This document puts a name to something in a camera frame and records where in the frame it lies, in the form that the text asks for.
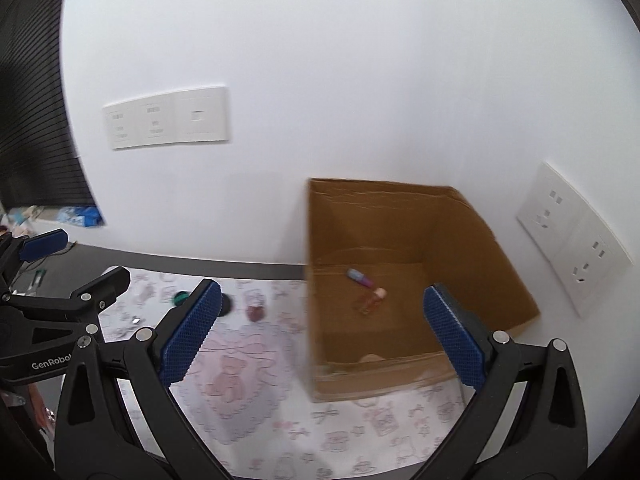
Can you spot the white wall power socket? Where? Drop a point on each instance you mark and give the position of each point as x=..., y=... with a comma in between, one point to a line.
x=120, y=125
x=156, y=119

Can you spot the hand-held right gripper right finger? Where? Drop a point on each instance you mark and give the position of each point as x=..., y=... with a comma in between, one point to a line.
x=452, y=340

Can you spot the black disc with green stripe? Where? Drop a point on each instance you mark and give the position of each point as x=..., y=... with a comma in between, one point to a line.
x=179, y=299

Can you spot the green and black tool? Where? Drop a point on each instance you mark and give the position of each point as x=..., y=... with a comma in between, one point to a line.
x=39, y=277

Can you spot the blue and white packet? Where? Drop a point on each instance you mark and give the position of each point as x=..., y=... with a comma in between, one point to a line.
x=80, y=216

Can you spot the black window blinds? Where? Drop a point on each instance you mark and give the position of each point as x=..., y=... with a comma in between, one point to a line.
x=35, y=125

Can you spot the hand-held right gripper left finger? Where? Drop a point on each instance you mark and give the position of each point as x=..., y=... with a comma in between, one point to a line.
x=192, y=332

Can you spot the small pink bottle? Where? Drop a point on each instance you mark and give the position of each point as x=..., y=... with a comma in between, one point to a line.
x=372, y=301

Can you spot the white wall data socket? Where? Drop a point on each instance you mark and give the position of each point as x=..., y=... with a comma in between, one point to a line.
x=200, y=114

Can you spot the purple and blue tube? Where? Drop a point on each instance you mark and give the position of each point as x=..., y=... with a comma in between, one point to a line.
x=361, y=277

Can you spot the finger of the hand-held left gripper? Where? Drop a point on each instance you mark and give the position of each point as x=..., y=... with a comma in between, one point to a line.
x=45, y=244
x=107, y=285

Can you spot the white printed table mat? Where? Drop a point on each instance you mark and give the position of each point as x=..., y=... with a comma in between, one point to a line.
x=350, y=440

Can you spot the brown cardboard box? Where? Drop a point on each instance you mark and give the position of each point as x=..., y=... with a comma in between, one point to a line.
x=380, y=325

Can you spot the plain black round disc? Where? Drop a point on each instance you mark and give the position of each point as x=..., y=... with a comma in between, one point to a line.
x=227, y=305

